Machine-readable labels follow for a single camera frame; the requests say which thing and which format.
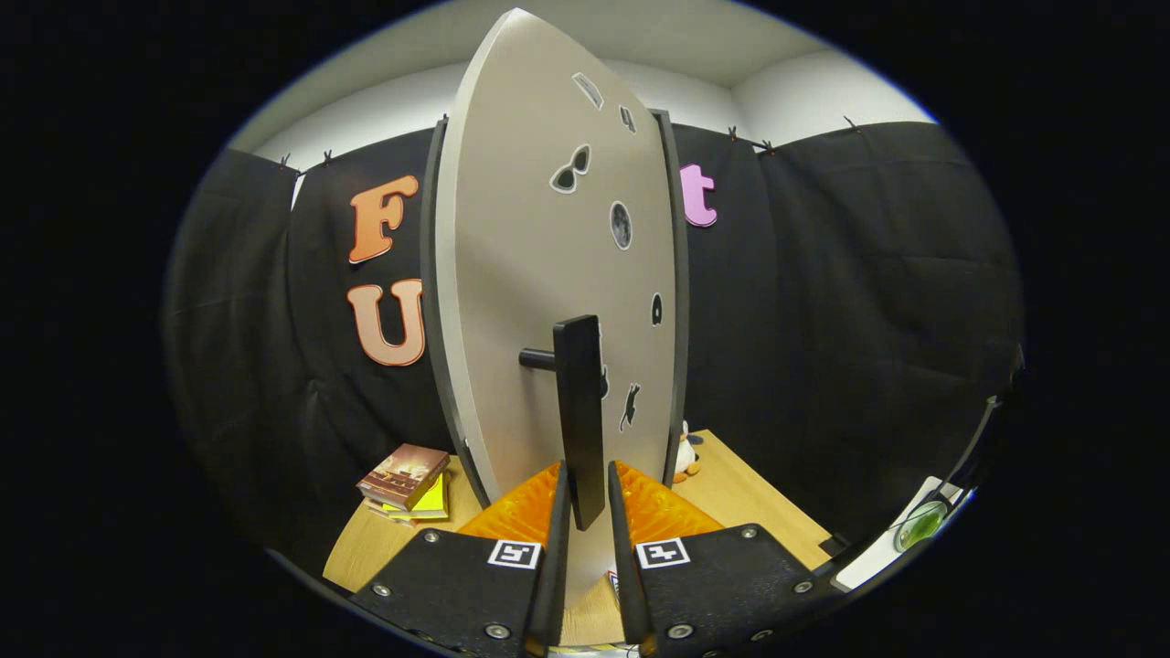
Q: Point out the black stand pole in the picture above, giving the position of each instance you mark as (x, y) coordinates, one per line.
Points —
(983, 420)

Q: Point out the brown cover book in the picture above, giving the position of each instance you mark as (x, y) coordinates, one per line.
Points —
(402, 473)

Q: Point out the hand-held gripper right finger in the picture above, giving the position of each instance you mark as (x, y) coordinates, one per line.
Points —
(722, 585)

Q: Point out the row of black cloth clips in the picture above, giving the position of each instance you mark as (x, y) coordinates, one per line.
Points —
(731, 133)

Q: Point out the yellow cover book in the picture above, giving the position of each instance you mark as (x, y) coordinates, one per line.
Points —
(431, 501)

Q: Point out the black backdrop cloth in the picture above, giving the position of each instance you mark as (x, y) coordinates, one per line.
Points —
(823, 320)

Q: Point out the round green item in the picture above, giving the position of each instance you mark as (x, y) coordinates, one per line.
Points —
(921, 526)

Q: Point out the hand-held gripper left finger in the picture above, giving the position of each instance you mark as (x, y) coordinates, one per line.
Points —
(457, 585)

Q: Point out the penguin plush toy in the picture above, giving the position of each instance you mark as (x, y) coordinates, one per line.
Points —
(686, 455)

